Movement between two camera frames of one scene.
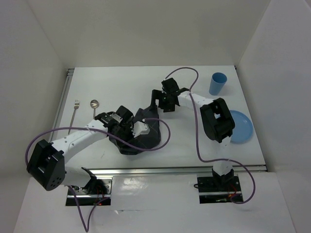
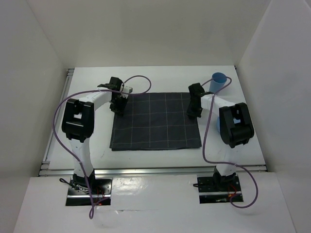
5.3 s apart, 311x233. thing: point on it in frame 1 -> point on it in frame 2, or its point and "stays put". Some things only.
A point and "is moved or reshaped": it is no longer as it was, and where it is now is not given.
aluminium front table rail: [171, 170] stays put
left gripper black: [129, 127] -> [120, 110]
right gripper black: [156, 94] -> [192, 114]
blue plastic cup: [218, 80] stays put
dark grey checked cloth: [149, 116] is moved or reshaped
